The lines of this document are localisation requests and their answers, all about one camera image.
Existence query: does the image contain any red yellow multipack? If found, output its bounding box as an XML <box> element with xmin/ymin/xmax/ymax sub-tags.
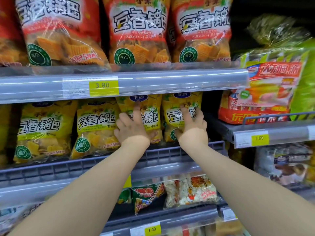
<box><xmin>218</xmin><ymin>14</ymin><xmax>312</xmax><ymax>125</ymax></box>

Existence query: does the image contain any person's left forearm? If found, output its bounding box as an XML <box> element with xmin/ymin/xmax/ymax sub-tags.
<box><xmin>7</xmin><ymin>136</ymin><xmax>151</xmax><ymax>236</ymax></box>

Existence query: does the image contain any pale prawn cracker bag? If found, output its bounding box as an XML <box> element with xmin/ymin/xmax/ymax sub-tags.
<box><xmin>163</xmin><ymin>179</ymin><xmax>182</xmax><ymax>209</ymax></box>
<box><xmin>179</xmin><ymin>174</ymin><xmax>220</xmax><ymax>205</ymax></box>

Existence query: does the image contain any green shrimp print bag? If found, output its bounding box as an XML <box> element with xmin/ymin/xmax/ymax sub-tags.
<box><xmin>132</xmin><ymin>183</ymin><xmax>166</xmax><ymax>215</ymax></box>

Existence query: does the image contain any green blue bag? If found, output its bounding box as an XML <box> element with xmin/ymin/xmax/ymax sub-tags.
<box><xmin>117</xmin><ymin>189</ymin><xmax>132</xmax><ymax>204</ymax></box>

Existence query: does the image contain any chocolate pie pack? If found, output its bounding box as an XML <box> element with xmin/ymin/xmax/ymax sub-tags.
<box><xmin>255</xmin><ymin>144</ymin><xmax>314</xmax><ymax>186</ymax></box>

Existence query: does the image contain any green yellow bag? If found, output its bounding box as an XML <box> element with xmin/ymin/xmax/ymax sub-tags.
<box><xmin>290</xmin><ymin>39</ymin><xmax>315</xmax><ymax>121</ymax></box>

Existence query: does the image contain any person's right forearm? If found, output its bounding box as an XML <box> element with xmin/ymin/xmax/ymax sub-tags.
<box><xmin>181</xmin><ymin>140</ymin><xmax>315</xmax><ymax>236</ymax></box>

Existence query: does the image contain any grey store shelving unit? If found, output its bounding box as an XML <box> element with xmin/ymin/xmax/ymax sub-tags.
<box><xmin>0</xmin><ymin>61</ymin><xmax>315</xmax><ymax>236</ymax></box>

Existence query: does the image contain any person's left hand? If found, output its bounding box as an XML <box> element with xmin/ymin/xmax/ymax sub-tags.
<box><xmin>114</xmin><ymin>100</ymin><xmax>158</xmax><ymax>149</ymax></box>

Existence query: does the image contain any tan pastry pack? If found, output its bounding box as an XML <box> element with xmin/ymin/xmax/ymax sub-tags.
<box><xmin>205</xmin><ymin>220</ymin><xmax>244</xmax><ymax>236</ymax></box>

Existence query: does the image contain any pale red noodle bag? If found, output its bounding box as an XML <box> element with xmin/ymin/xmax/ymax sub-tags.
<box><xmin>167</xmin><ymin>225</ymin><xmax>206</xmax><ymax>236</ymax></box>

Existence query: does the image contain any row of yellow snack packets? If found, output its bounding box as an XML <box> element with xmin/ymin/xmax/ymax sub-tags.
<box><xmin>0</xmin><ymin>92</ymin><xmax>203</xmax><ymax>169</ymax></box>

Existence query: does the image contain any person's right hand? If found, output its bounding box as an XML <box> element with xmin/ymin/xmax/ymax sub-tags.
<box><xmin>174</xmin><ymin>105</ymin><xmax>209</xmax><ymax>150</ymax></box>

